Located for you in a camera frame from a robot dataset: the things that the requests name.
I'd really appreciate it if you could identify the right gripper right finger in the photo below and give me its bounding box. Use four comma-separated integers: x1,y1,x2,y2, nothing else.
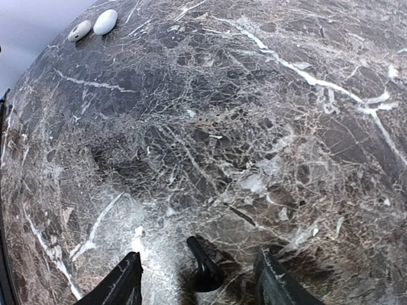
254,250,324,305

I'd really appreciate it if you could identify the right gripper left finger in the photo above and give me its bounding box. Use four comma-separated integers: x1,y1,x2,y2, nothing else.
75,252,142,305

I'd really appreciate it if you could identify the small black eartip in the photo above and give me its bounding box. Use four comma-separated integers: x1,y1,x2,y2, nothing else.
186,236,224,293

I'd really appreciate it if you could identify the white earbud charging case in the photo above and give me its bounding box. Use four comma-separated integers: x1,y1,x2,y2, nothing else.
93,9,118,36

